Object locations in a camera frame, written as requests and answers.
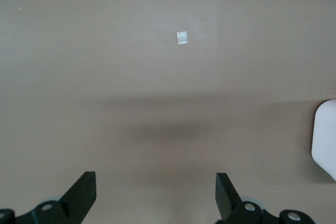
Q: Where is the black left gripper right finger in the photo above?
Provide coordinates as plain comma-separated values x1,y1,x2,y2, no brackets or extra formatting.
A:
214,172,316,224

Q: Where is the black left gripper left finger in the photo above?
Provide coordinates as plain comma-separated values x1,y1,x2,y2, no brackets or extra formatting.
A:
0,171,97,224

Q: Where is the white box lid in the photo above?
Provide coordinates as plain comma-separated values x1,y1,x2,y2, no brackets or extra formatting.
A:
310,99,336,183

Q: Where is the small clear tape piece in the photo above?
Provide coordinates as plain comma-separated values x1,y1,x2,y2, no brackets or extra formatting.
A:
176,31,189,45

